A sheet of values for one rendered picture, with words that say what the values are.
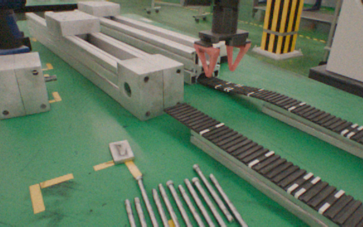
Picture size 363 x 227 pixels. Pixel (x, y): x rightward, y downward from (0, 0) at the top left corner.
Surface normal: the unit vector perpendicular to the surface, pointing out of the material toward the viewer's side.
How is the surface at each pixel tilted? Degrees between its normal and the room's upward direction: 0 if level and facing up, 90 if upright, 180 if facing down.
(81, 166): 0
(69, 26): 90
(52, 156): 0
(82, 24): 90
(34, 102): 90
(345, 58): 90
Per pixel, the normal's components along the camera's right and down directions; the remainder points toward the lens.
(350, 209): 0.03, -0.88
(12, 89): 0.47, 0.42
